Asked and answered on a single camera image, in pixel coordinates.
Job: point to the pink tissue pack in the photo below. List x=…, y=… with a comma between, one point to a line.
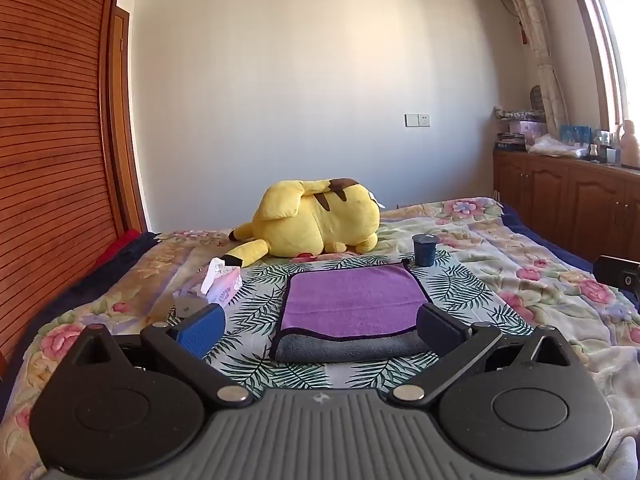
x=226, y=285

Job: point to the beige bottle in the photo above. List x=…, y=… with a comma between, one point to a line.
x=630, y=147

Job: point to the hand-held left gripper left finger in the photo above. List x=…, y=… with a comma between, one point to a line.
x=202, y=331

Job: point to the wooden door frame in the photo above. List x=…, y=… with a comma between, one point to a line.
x=122, y=135

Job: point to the blue boxes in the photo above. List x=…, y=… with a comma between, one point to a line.
x=576, y=133

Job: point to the white plastic bag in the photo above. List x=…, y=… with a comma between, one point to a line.
x=555, y=146

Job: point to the patterned curtain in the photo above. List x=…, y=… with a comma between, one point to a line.
x=537, y=35

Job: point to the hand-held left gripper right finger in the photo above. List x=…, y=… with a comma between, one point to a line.
x=440, y=327

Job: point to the dark blue lidded cup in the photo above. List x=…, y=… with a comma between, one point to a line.
x=424, y=251

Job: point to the purple and grey towel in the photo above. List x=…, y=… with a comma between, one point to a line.
x=350, y=297

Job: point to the woven fan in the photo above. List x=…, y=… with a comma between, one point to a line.
x=537, y=99

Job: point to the leaf print cloth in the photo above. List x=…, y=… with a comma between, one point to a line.
x=452, y=285

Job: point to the wooden cabinet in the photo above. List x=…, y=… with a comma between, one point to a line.
x=550, y=185

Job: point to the white wall switch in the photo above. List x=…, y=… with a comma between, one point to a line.
x=417, y=120

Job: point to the wooden framed window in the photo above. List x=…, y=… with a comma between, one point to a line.
x=607, y=35

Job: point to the yellow plush toy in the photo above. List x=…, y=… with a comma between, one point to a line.
x=310, y=225

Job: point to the pink box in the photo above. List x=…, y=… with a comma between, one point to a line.
x=525, y=127

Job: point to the red cloth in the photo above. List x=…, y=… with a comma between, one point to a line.
x=120, y=247

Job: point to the stack of books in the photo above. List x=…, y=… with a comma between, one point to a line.
x=510, y=142

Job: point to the slatted wooden wardrobe door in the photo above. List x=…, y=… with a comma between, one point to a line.
x=50, y=135

